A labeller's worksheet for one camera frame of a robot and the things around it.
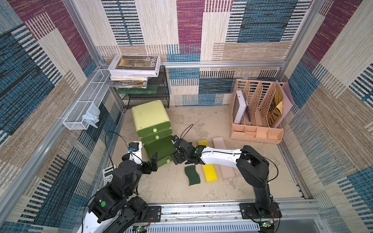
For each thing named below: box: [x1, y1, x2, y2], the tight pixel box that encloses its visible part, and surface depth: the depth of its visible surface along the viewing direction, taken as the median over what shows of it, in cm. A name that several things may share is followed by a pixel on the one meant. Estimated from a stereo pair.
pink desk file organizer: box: [229, 79, 284, 145], surface depth 101 cm
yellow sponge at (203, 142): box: [197, 139, 209, 147], surface depth 101 cm
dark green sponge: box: [184, 165, 201, 186], surface depth 86 cm
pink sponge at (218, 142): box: [212, 136, 227, 150], surface depth 101 cm
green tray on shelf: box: [117, 85, 159, 94], surface depth 96 cm
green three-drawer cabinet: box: [131, 99, 178, 158], surface depth 89 cm
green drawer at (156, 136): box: [140, 128, 173, 145], surface depth 91 cm
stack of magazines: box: [106, 75, 149, 89], surface depth 83 cm
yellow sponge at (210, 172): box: [202, 163, 219, 184], surface depth 87 cm
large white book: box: [107, 54, 162, 78], surface depth 85 cm
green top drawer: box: [136, 120, 171, 137], surface depth 85 cm
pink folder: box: [273, 79, 295, 129], surface depth 87 cm
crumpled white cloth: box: [82, 102, 101, 129], surface depth 69 cm
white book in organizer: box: [234, 89, 249, 124], surface depth 99 cm
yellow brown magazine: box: [268, 83, 284, 128], surface depth 94 cm
